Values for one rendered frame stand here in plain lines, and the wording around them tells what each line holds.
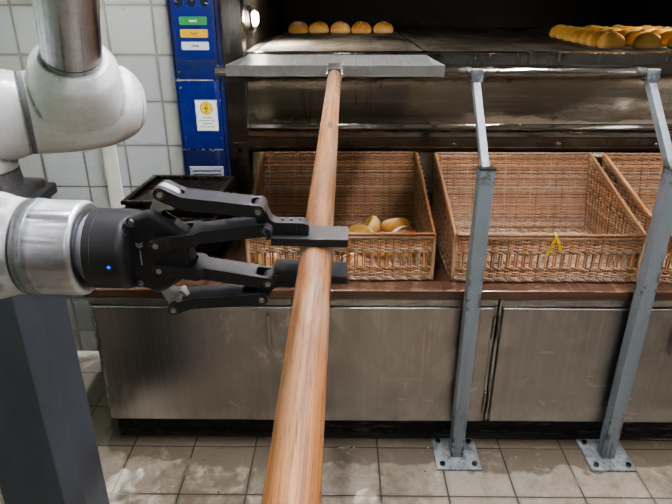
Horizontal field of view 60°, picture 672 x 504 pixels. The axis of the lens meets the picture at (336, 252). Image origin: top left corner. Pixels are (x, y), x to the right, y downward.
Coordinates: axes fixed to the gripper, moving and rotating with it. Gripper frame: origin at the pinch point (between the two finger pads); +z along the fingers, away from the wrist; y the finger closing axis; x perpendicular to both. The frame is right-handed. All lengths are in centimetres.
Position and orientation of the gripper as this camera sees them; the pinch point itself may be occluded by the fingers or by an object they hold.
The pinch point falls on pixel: (311, 253)
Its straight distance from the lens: 54.6
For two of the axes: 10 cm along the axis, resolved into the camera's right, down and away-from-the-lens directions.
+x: -0.1, 4.5, -8.9
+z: 10.0, 0.2, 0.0
